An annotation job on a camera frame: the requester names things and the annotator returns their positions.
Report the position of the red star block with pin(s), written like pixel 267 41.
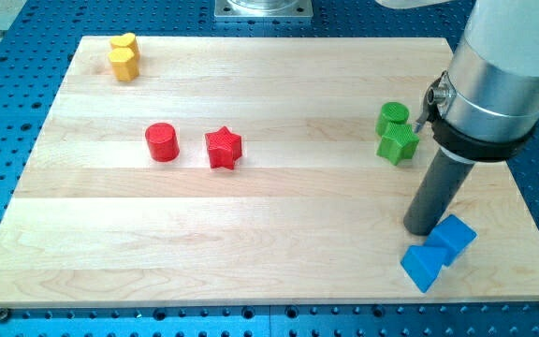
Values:
pixel 224 148

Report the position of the light wooden board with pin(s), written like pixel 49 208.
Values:
pixel 309 214

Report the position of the red cylinder block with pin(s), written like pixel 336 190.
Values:
pixel 162 142

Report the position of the green star block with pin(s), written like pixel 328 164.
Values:
pixel 397 143

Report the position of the green cylinder block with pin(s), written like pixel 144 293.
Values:
pixel 391 113

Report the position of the yellow hexagon block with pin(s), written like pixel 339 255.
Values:
pixel 124 64

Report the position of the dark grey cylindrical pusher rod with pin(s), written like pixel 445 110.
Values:
pixel 443 179

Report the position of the blue triangle block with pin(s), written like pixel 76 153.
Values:
pixel 423 265

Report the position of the yellow heart block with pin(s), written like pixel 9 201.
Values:
pixel 127 40

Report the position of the blue cube block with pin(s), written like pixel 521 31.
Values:
pixel 453 235

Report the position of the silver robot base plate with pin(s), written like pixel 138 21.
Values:
pixel 240 9

